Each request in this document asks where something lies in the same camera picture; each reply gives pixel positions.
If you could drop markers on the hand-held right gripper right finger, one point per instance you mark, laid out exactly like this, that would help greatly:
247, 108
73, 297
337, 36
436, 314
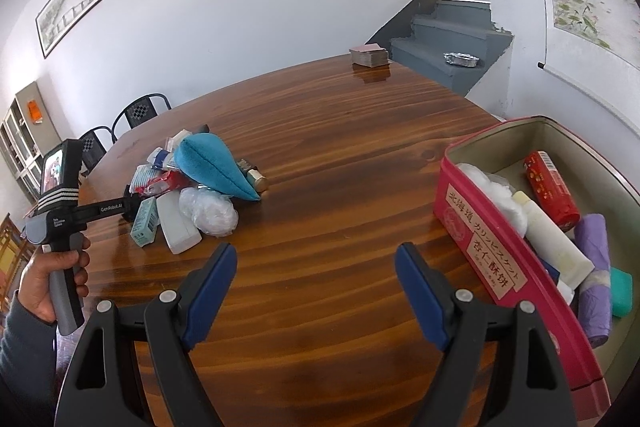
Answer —
422, 297

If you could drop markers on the foil tray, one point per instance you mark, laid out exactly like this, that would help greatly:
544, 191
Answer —
461, 60

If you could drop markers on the wooden desk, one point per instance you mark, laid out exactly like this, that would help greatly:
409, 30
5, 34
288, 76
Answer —
325, 167

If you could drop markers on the teal soap bar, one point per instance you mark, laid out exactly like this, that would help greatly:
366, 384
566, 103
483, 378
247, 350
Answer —
621, 292

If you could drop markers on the red cylinder packet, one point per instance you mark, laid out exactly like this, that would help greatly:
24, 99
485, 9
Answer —
550, 192

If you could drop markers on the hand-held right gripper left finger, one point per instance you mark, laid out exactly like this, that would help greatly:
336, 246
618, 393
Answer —
210, 292

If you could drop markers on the black metal chair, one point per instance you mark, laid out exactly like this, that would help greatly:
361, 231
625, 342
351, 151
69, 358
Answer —
140, 112
92, 147

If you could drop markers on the stack of cards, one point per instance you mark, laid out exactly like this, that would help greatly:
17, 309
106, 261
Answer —
369, 55

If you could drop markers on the teal carton box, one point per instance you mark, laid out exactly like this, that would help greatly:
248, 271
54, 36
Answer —
145, 222

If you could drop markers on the framed wall picture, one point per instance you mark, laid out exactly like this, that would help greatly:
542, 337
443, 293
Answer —
67, 7

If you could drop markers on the red tin box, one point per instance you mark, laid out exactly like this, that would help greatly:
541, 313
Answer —
480, 227

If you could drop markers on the orange paper note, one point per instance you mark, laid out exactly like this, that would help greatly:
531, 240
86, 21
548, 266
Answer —
35, 112

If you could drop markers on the beige glass door cabinet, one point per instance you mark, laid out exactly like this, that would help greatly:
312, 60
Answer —
20, 132

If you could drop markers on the clear plastic wad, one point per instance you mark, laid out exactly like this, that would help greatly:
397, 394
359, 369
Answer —
210, 212

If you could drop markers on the person's left hand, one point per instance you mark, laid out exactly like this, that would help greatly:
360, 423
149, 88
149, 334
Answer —
37, 282

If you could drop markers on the white cream tube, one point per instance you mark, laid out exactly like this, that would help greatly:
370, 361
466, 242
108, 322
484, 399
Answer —
555, 242

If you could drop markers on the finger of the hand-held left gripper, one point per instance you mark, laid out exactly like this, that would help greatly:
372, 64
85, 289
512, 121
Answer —
131, 212

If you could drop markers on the purple trash bag roll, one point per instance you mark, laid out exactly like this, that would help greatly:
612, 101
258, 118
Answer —
595, 247

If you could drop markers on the blue cloth pouch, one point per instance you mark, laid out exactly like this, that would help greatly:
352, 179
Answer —
215, 167

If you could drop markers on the white plastic bottle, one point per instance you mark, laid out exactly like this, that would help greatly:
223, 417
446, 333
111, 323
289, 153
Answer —
177, 227

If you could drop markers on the red snack packet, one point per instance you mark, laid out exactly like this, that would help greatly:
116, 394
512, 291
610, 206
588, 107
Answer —
167, 182

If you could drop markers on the black bottle with metal cap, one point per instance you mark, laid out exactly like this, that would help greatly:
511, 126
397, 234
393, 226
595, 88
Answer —
255, 179

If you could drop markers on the white plastic bag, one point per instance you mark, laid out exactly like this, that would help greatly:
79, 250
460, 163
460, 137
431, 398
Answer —
492, 192

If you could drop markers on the grey staircase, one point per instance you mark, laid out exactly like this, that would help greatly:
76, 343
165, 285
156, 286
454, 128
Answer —
435, 47

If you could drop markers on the person's left forearm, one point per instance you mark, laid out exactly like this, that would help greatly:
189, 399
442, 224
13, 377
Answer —
25, 357

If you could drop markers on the wooden furniture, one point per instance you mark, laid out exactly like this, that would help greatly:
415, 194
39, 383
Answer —
10, 247

